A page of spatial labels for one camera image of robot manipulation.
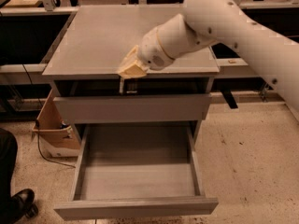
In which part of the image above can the black shoe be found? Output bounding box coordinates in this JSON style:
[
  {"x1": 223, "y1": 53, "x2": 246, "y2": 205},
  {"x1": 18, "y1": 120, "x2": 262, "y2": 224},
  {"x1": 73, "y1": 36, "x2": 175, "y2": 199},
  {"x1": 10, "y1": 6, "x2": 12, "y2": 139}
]
[{"x1": 12, "y1": 189, "x2": 38, "y2": 220}]

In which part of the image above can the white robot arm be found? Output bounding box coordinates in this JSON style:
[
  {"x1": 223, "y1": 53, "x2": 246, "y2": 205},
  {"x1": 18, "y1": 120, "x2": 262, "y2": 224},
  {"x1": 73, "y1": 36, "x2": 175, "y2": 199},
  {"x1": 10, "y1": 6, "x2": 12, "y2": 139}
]
[{"x1": 118, "y1": 0, "x2": 299, "y2": 110}]

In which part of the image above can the grey drawer cabinet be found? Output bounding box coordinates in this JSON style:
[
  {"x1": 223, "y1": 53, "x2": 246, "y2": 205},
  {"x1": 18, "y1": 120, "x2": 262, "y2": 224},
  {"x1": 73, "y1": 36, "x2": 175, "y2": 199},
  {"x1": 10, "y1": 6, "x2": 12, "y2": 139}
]
[{"x1": 42, "y1": 4, "x2": 221, "y2": 142}]

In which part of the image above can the grey middle drawer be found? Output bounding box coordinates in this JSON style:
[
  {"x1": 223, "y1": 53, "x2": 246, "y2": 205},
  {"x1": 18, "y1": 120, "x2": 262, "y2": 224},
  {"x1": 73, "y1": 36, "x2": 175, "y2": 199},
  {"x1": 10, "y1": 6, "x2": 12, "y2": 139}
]
[{"x1": 54, "y1": 78, "x2": 211, "y2": 124}]

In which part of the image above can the black trouser leg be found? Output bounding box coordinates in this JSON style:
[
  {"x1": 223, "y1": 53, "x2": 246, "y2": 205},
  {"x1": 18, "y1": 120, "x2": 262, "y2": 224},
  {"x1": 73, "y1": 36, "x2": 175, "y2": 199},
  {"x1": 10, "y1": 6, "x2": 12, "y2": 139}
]
[{"x1": 0, "y1": 129, "x2": 18, "y2": 224}]

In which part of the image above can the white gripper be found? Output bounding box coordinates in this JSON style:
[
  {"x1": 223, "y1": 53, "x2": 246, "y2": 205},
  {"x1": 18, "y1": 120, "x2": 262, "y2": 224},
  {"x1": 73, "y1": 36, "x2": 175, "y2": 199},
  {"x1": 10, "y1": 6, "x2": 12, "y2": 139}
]
[{"x1": 118, "y1": 28, "x2": 174, "y2": 79}]

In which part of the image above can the cardboard box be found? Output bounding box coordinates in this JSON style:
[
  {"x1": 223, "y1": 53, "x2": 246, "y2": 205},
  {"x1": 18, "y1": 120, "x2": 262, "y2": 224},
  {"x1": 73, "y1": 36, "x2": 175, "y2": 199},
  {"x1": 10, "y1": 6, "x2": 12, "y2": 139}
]
[{"x1": 32, "y1": 91, "x2": 80, "y2": 158}]

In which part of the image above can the black cable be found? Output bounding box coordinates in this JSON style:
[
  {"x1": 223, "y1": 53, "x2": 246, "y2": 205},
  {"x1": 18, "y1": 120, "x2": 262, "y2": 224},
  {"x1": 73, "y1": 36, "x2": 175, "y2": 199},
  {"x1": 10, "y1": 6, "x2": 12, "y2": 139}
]
[{"x1": 35, "y1": 119, "x2": 77, "y2": 169}]

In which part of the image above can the grey drawer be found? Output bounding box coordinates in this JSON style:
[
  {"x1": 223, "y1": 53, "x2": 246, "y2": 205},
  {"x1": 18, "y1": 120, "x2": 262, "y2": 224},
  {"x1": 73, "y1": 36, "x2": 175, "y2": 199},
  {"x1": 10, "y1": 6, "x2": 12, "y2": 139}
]
[
  {"x1": 54, "y1": 122, "x2": 218, "y2": 220},
  {"x1": 54, "y1": 78, "x2": 211, "y2": 124}
]

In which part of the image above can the rxbar chocolate dark wrapper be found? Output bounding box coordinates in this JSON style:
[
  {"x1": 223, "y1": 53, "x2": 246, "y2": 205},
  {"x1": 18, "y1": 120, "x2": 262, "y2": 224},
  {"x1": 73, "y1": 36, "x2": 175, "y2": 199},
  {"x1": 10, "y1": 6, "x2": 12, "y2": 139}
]
[{"x1": 125, "y1": 78, "x2": 137, "y2": 94}]

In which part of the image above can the grey bottom drawer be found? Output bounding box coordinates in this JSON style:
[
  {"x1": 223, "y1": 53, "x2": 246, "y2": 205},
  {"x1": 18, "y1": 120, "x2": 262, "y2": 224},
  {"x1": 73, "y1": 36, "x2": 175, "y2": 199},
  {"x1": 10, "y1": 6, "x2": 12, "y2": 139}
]
[{"x1": 54, "y1": 122, "x2": 218, "y2": 220}]

